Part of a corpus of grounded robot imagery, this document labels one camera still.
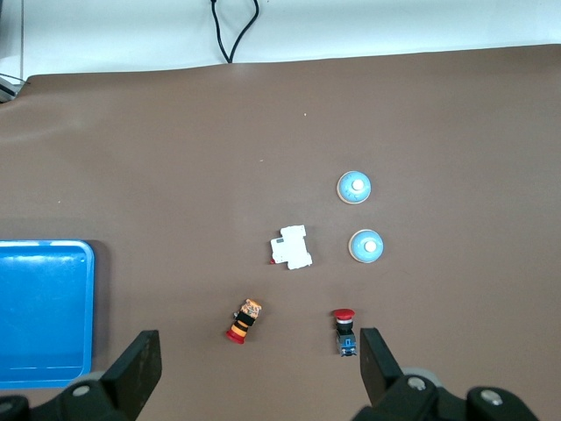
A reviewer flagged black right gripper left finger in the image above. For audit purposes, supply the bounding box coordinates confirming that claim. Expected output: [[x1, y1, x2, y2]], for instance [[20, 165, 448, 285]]
[[0, 329, 162, 421]]

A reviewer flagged orange emergency stop button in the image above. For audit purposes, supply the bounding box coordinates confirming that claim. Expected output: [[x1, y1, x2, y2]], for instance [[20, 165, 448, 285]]
[[225, 297, 263, 346]]

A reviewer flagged brown table mat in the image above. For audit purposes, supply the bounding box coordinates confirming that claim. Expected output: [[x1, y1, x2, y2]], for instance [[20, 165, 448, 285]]
[[0, 43, 561, 421]]

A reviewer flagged red push button blue body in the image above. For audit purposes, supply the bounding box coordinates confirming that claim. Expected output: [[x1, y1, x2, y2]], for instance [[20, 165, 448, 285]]
[[330, 308, 359, 358]]

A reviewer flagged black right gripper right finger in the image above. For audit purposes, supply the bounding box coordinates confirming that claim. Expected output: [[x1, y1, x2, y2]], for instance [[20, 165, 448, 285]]
[[352, 327, 540, 421]]

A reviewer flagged light blue round knob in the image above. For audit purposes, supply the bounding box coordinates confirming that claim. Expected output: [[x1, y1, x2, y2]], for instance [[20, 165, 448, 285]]
[[347, 228, 385, 265]]

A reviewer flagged white circuit breaker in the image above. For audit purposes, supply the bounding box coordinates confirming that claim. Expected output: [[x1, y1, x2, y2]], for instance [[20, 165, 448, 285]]
[[268, 223, 315, 272]]

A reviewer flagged blue plastic tray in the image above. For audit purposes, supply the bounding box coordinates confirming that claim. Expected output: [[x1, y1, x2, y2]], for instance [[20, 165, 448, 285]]
[[0, 239, 96, 390]]

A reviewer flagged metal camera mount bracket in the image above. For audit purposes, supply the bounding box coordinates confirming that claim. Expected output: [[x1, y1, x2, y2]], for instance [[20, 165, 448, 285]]
[[0, 72, 31, 104]]

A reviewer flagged black hanging cable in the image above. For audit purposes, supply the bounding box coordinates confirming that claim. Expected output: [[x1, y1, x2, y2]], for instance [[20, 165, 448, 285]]
[[209, 0, 260, 65]]

